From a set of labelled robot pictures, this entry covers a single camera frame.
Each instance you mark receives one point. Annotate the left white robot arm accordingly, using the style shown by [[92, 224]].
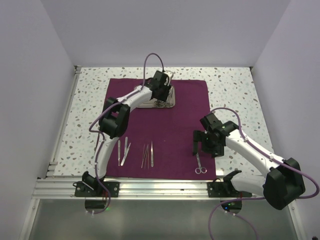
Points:
[[112, 124]]

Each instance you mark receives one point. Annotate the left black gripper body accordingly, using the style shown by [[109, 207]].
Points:
[[163, 95]]

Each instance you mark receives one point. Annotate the steel clamp in tray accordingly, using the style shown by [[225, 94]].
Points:
[[162, 104]]

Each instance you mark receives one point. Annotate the purple cloth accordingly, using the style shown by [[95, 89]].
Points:
[[171, 131]]

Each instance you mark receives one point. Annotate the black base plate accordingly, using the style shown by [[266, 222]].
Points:
[[84, 191], [221, 189]]

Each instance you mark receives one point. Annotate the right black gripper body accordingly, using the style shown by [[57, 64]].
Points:
[[209, 145]]

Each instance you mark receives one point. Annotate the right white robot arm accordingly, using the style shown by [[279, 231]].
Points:
[[279, 180]]

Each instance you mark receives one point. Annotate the broad steel forceps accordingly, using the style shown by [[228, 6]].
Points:
[[151, 155]]

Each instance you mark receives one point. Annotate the thin steel tweezers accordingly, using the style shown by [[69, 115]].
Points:
[[147, 158], [143, 155]]

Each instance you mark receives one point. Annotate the steel scissors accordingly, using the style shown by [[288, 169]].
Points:
[[199, 169]]

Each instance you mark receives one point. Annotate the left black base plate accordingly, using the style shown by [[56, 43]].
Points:
[[84, 191]]

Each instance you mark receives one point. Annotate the steel instrument tray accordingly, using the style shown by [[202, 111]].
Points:
[[149, 104]]

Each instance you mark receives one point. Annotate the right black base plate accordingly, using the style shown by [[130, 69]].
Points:
[[221, 189]]

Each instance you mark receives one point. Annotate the angled steel forceps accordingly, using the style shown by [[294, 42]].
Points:
[[124, 159]]

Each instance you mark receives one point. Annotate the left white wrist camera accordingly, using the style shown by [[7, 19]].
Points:
[[169, 76]]

